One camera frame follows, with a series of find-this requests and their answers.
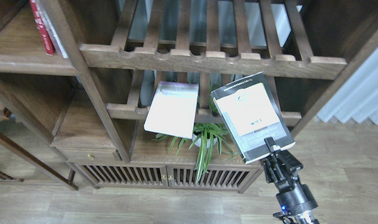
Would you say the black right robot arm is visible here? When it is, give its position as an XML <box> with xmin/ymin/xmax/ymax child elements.
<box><xmin>263</xmin><ymin>137</ymin><xmax>319</xmax><ymax>224</ymax></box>

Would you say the brass drawer knob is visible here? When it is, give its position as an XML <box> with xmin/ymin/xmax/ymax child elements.
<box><xmin>87</xmin><ymin>154</ymin><xmax>95</xmax><ymax>160</ymax></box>

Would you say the upright brown-spined book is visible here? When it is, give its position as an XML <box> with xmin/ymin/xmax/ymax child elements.
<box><xmin>36</xmin><ymin>0</ymin><xmax>65</xmax><ymax>56</ymax></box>

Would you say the lavender white paperback book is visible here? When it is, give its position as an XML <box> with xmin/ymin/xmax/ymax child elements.
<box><xmin>144</xmin><ymin>81</ymin><xmax>199</xmax><ymax>138</ymax></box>

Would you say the upright white book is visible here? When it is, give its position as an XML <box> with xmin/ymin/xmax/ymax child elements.
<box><xmin>38</xmin><ymin>0</ymin><xmax>68</xmax><ymax>58</ymax></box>

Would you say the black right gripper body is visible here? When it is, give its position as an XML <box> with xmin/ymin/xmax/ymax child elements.
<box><xmin>275</xmin><ymin>184</ymin><xmax>318</xmax><ymax>218</ymax></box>

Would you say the white plant pot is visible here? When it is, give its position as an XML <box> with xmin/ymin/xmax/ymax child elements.
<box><xmin>192</xmin><ymin>132</ymin><xmax>211</xmax><ymax>148</ymax></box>

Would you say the green spider plant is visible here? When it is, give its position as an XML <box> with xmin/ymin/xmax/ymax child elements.
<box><xmin>153</xmin><ymin>93</ymin><xmax>239</xmax><ymax>184</ymax></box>

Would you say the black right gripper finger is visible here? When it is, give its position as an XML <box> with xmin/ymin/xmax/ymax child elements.
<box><xmin>263</xmin><ymin>157</ymin><xmax>289</xmax><ymax>192</ymax></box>
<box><xmin>264</xmin><ymin>137</ymin><xmax>303</xmax><ymax>187</ymax></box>

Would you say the red paperback book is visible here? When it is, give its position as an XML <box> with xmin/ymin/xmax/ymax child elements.
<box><xmin>29</xmin><ymin>0</ymin><xmax>55</xmax><ymax>56</ymax></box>

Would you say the dark wooden bookshelf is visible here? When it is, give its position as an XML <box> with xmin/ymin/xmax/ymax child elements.
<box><xmin>0</xmin><ymin>0</ymin><xmax>378</xmax><ymax>193</ymax></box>

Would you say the white pleated curtain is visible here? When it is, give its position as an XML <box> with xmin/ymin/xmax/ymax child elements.
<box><xmin>314</xmin><ymin>47</ymin><xmax>378</xmax><ymax>125</ymax></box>

